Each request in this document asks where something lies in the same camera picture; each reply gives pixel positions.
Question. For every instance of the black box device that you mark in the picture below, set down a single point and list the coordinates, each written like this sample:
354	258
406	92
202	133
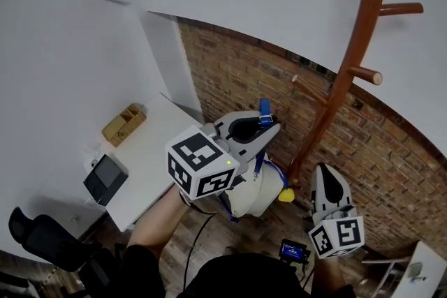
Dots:
104	181

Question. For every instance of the small black screen device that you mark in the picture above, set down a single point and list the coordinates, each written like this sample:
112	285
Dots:
291	249

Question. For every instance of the person's left forearm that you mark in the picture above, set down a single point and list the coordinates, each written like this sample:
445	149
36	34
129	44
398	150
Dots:
157	223

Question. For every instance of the white desk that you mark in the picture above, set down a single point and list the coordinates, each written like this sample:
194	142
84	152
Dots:
146	171

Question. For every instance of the wooden desk organizer box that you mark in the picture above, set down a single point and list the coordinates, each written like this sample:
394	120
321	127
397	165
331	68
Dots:
122	127

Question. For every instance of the light wooden chair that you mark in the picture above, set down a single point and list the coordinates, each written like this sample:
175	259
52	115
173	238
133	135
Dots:
384	261

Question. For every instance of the person's right forearm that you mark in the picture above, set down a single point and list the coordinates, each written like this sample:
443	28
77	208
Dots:
328	275

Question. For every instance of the person's black shirt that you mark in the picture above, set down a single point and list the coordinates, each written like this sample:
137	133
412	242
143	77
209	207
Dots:
244	279

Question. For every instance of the small white device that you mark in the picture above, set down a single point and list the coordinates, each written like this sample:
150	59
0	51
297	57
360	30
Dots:
415	271

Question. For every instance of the black mesh office chair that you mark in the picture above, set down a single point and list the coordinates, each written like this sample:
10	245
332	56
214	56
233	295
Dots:
49	240

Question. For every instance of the yellow plush charm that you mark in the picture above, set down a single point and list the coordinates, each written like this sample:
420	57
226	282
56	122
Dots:
286	195

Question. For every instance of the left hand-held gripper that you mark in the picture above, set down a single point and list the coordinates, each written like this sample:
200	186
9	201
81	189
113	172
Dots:
199	167

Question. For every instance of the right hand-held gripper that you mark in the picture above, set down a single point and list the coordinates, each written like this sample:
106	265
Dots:
335	237

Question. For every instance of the brown wooden coat rack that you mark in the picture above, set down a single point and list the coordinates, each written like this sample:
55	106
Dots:
363	45

